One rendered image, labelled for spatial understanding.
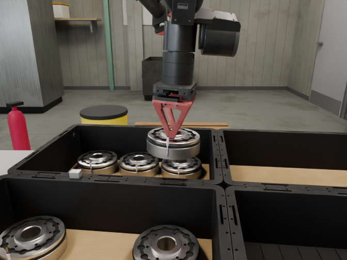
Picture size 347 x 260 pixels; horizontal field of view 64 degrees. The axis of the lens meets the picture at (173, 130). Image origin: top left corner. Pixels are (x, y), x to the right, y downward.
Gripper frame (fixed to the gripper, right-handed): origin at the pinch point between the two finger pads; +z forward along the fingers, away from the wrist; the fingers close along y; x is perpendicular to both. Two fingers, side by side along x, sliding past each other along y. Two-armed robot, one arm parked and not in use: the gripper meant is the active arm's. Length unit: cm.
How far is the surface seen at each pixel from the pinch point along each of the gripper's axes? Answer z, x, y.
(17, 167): 8.4, 28.0, -8.7
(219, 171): 5.9, -9.7, -2.9
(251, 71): 38, -63, 588
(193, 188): 6.4, -5.7, -9.6
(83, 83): 90, 299, 522
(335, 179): 13.5, -38.4, 18.0
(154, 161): 13.2, 6.6, 12.6
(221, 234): 6.3, -10.5, -20.3
